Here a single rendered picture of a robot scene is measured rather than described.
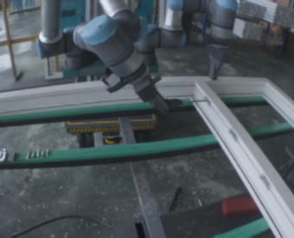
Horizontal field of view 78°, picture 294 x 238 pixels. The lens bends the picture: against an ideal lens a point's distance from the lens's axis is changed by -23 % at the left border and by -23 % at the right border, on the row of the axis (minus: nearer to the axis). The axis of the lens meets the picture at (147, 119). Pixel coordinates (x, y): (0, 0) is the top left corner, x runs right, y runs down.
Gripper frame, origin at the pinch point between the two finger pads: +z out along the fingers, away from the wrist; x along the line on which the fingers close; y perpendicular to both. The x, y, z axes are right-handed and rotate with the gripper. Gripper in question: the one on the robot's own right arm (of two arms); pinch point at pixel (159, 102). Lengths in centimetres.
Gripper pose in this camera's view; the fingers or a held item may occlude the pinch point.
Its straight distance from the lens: 72.3
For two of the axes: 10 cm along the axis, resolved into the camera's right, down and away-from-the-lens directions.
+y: 8.3, -5.1, -2.2
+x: -2.3, -6.7, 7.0
